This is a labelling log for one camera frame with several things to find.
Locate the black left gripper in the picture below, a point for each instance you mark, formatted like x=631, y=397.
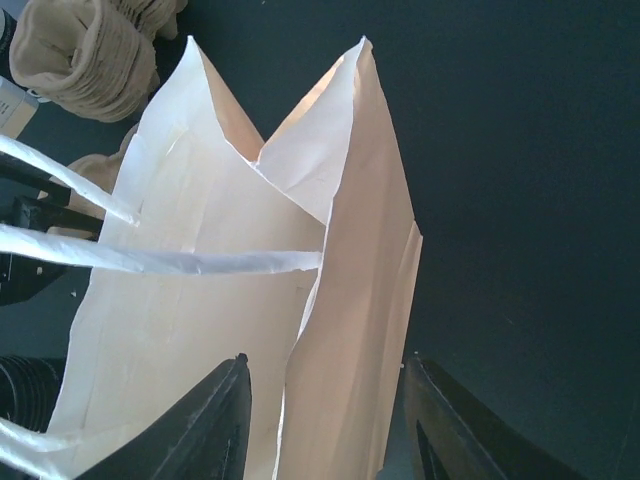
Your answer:
x=30, y=258

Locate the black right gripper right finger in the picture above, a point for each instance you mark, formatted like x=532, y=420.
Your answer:
x=455, y=436

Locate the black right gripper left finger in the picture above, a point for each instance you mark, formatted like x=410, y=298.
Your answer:
x=203, y=436

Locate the brown pulp cup carrier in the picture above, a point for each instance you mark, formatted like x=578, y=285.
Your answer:
x=102, y=170

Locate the brown paper takeout bag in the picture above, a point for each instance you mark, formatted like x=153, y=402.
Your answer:
x=300, y=251

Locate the stack of pulp cup carriers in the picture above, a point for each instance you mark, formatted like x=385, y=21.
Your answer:
x=95, y=59

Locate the stack of black cup lids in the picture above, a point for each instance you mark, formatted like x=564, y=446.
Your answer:
x=29, y=390

